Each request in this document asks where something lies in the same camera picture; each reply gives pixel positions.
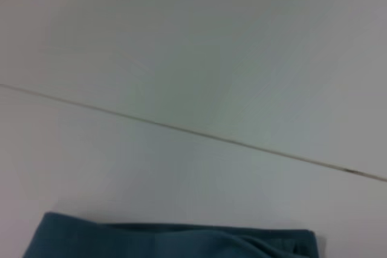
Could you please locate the teal FREE print T-shirt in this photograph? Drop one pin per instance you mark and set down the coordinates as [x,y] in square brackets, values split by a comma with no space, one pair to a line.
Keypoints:
[169,241]

